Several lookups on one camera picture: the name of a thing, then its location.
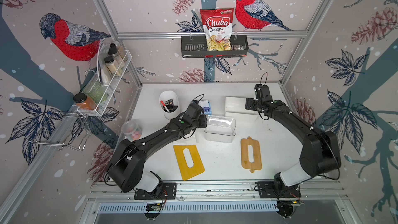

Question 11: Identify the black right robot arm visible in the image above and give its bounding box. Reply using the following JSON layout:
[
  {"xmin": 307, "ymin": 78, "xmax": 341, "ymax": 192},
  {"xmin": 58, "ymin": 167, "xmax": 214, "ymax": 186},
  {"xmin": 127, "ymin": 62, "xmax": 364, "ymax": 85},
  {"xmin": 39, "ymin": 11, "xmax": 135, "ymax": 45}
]
[{"xmin": 245, "ymin": 84, "xmax": 341, "ymax": 196}]

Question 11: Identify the white oval cup holder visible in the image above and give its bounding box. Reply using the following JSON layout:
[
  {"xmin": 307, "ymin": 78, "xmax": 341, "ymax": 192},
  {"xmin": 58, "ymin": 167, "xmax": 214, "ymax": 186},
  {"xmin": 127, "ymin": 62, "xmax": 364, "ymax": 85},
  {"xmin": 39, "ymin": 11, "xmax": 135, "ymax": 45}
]
[{"xmin": 159, "ymin": 91, "xmax": 181, "ymax": 120}]

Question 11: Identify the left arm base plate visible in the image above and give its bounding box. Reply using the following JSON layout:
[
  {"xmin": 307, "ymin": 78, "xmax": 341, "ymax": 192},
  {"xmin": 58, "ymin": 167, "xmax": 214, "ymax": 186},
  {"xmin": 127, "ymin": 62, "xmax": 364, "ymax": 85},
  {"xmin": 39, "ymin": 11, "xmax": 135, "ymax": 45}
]
[{"xmin": 134, "ymin": 181, "xmax": 177, "ymax": 200}]

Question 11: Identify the chrome wire rack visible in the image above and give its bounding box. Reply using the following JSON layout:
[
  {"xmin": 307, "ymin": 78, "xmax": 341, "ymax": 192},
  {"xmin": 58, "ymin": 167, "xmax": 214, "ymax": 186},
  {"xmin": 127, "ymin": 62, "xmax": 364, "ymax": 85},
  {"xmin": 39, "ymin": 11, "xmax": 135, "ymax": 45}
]
[{"xmin": 29, "ymin": 110, "xmax": 91, "ymax": 151}]

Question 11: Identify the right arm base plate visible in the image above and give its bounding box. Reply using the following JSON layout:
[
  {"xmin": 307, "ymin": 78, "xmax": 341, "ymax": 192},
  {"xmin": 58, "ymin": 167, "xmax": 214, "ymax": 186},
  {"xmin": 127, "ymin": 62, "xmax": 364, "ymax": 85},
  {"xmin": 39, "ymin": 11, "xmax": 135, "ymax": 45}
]
[{"xmin": 254, "ymin": 180, "xmax": 301, "ymax": 199}]

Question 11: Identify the aluminium front rail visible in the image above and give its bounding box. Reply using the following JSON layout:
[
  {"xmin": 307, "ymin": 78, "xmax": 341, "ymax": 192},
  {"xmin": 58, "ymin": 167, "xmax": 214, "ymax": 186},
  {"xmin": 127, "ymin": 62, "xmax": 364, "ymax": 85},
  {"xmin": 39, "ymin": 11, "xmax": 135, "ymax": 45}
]
[{"xmin": 86, "ymin": 178, "xmax": 349, "ymax": 203}]

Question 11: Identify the orange spice jar black lid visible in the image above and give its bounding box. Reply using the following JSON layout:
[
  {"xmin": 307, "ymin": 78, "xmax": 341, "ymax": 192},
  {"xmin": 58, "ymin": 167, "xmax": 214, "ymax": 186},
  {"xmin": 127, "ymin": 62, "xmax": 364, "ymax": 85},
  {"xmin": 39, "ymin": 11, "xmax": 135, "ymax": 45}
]
[{"xmin": 73, "ymin": 92, "xmax": 97, "ymax": 110}]

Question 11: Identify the green item in bag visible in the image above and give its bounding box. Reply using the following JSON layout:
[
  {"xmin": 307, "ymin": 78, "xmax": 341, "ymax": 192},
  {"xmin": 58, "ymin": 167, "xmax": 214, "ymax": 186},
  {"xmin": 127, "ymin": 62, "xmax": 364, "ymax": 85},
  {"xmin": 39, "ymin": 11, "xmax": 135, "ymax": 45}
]
[{"xmin": 83, "ymin": 82, "xmax": 108, "ymax": 105}]

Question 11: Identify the red marker pen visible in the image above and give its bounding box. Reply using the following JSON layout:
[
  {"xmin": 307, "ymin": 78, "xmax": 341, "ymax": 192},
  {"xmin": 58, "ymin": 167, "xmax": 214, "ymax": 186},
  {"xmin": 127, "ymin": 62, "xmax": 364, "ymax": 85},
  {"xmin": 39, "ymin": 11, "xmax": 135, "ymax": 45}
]
[{"xmin": 160, "ymin": 101, "xmax": 170, "ymax": 113}]

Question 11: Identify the white wire wall shelf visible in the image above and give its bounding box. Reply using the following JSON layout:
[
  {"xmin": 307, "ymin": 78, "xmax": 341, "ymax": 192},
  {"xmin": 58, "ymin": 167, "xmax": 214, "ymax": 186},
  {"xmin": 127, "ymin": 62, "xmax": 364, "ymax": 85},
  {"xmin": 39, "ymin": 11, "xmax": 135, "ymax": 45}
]
[{"xmin": 77, "ymin": 39, "xmax": 132, "ymax": 117}]

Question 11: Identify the blue tissue paper pack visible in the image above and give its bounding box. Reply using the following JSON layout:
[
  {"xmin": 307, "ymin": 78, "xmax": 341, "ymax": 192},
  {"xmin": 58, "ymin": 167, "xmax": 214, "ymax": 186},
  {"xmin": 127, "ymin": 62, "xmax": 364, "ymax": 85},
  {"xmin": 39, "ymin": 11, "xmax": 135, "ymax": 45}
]
[{"xmin": 199, "ymin": 100, "xmax": 212, "ymax": 115}]

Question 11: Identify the beige bottle black cap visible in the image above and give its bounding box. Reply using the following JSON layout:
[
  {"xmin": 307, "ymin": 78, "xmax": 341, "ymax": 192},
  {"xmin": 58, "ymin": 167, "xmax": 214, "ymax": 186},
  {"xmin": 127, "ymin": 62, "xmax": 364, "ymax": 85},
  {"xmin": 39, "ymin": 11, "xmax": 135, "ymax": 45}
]
[
  {"xmin": 108, "ymin": 43, "xmax": 125, "ymax": 68},
  {"xmin": 104, "ymin": 56, "xmax": 122, "ymax": 77}
]

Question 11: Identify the yellow tissue box lid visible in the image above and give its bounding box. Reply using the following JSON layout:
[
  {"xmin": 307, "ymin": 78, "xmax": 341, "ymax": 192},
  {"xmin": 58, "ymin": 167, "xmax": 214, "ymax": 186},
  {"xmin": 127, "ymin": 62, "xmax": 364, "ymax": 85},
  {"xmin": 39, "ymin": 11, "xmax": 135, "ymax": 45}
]
[{"xmin": 173, "ymin": 145, "xmax": 205, "ymax": 180}]

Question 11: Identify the white tissue paper pack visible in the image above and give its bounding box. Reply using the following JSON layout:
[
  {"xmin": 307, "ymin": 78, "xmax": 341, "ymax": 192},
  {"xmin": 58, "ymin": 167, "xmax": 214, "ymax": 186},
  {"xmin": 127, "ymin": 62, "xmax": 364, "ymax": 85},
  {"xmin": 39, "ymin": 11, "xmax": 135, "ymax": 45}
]
[{"xmin": 173, "ymin": 131, "xmax": 197, "ymax": 146}]

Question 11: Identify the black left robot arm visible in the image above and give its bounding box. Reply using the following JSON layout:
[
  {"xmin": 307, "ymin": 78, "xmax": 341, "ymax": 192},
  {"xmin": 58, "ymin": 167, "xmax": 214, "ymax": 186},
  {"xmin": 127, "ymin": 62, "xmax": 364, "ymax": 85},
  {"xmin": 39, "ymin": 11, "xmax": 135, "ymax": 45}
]
[{"xmin": 105, "ymin": 100, "xmax": 207, "ymax": 192}]

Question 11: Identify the red Chuba chips bag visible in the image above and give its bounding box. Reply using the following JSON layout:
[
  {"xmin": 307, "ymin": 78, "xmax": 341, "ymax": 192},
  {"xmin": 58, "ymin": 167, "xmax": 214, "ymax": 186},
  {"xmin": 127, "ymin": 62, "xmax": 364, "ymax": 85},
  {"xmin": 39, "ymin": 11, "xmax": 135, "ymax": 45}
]
[{"xmin": 200, "ymin": 8, "xmax": 234, "ymax": 51}]

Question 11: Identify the white plastic tissue box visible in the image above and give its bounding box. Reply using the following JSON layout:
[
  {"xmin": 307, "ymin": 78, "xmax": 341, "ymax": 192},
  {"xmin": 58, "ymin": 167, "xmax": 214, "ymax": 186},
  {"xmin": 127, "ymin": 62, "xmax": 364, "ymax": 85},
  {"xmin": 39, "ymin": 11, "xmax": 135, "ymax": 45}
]
[{"xmin": 224, "ymin": 96, "xmax": 259, "ymax": 122}]

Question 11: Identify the black wall basket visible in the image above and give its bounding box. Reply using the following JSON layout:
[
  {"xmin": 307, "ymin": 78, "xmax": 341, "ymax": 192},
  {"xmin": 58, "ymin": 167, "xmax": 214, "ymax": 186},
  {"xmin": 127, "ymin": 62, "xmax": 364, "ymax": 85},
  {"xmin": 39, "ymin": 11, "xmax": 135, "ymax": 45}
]
[{"xmin": 181, "ymin": 35, "xmax": 249, "ymax": 58}]

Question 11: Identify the bamboo tissue box lid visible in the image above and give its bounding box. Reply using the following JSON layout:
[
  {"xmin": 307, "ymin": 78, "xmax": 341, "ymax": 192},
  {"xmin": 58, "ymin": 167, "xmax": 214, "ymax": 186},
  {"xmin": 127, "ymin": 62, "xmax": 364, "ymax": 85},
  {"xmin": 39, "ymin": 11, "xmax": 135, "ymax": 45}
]
[{"xmin": 240, "ymin": 136, "xmax": 262, "ymax": 173}]

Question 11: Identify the clear plastic tissue box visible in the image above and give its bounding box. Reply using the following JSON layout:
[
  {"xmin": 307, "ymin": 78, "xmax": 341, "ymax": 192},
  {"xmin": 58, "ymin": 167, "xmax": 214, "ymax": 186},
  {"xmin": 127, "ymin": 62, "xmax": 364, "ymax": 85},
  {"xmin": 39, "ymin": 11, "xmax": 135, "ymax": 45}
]
[{"xmin": 204, "ymin": 115, "xmax": 236, "ymax": 144}]

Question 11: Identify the clear plastic cup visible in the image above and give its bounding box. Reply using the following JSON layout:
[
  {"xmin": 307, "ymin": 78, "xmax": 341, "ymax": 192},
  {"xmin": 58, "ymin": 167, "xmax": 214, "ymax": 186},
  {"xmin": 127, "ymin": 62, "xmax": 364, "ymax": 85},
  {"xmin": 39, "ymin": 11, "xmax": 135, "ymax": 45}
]
[{"xmin": 121, "ymin": 120, "xmax": 142, "ymax": 141}]

